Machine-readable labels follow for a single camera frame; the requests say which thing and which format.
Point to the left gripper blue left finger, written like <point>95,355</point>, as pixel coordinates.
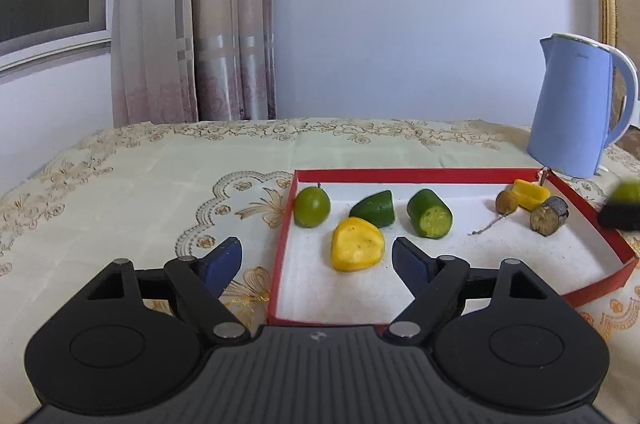
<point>197,286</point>

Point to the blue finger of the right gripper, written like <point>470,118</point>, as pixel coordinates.
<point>623,216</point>

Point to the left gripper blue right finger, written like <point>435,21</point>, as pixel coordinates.
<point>436,284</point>

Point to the green tomato with stem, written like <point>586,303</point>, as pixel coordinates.
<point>626,192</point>

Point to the green cucumber cut piece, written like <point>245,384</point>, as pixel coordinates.
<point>429,215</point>

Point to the sugarcane piece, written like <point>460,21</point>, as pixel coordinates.
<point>549,216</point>

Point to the large yellow pepper piece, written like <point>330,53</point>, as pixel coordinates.
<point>356,245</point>

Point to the green cucumber end piece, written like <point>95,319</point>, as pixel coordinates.
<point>377,209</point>

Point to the small yellow pepper piece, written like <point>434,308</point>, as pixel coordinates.
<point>529,195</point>

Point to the brown longan with stem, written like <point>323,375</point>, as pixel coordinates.
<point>506,203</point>

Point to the small green lime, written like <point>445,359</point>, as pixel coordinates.
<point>311,207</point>

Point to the red shallow box tray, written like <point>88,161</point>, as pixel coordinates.
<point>581,261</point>

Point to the cream embroidered tablecloth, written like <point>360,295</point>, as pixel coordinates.
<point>88,334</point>

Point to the blue electric kettle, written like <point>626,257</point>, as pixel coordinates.
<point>571,126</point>

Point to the pink floral curtain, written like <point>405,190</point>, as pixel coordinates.
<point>183,61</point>

